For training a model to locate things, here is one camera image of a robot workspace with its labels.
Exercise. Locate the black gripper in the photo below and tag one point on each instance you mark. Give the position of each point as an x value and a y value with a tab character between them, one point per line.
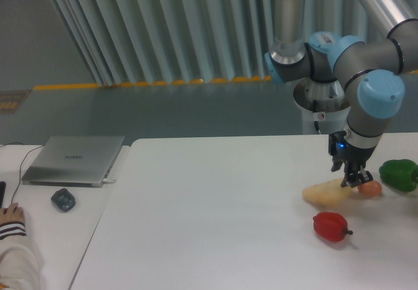
352	150

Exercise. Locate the triangular yellow bread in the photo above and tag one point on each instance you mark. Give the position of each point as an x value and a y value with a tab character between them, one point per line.
327	194

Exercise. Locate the brown egg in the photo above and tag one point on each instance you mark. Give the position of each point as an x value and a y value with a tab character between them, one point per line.
371	189

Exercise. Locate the red bell pepper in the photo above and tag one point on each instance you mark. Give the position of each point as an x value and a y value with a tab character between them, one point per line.
331	226

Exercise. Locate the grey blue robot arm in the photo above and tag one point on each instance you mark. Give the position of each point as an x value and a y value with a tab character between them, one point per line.
368	74

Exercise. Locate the cream striped sleeve forearm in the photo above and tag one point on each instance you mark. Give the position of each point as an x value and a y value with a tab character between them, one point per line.
19	263

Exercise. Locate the person's hand on mouse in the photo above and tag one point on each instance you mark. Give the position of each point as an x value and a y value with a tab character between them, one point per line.
12	214

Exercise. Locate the green bell pepper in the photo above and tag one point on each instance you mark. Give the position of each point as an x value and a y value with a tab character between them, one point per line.
400	174

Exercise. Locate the white folding partition screen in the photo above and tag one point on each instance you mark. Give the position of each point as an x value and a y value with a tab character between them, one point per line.
167	41

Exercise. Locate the silver closed laptop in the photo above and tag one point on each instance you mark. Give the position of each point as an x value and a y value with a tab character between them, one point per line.
79	161

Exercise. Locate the dark blue small tray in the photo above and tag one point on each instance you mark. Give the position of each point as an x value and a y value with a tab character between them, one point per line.
63	200

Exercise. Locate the black phone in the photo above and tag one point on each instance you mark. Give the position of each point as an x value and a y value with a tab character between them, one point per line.
2	192

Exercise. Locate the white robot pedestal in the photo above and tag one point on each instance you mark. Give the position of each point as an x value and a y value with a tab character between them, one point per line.
323	106

